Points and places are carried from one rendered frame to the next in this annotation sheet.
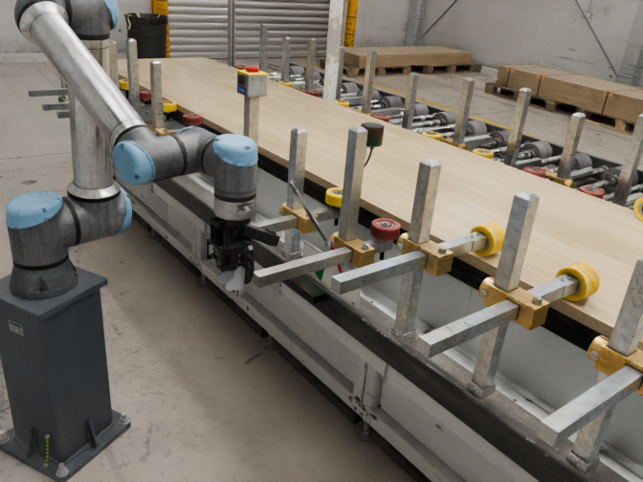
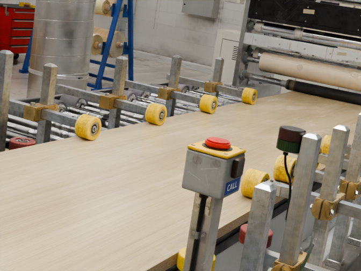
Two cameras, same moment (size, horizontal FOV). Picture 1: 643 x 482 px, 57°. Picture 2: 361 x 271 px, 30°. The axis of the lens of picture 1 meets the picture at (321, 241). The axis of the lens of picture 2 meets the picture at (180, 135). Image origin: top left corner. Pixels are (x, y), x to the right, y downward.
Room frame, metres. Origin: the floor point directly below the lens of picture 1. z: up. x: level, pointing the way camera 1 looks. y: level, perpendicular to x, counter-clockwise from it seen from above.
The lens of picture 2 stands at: (2.32, 1.16, 1.46)
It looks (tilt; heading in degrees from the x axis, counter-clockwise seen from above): 13 degrees down; 246
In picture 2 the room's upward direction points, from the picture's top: 9 degrees clockwise
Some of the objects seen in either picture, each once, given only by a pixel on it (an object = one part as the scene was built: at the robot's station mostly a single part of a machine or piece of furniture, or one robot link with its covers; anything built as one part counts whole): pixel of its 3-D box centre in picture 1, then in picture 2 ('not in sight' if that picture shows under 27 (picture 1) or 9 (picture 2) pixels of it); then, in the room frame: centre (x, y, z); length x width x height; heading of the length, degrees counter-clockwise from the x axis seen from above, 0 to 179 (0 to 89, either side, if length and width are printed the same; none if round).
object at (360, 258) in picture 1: (352, 249); (288, 268); (1.45, -0.08, 0.85); 0.13 x 0.06 x 0.05; 39
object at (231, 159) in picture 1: (234, 166); not in sight; (1.20, 0.20, 1.14); 0.10 x 0.09 x 0.12; 47
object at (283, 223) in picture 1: (284, 223); not in sight; (1.59, 0.11, 0.84); 0.43 x 0.03 x 0.04; 129
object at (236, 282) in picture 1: (235, 284); not in sight; (1.18, 0.19, 0.86); 0.06 x 0.03 x 0.09; 129
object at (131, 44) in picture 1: (134, 95); not in sight; (2.63, 0.88, 0.94); 0.03 x 0.03 x 0.48; 39
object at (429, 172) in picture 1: (415, 256); (324, 214); (1.27, -0.23, 0.93); 0.03 x 0.03 x 0.48; 39
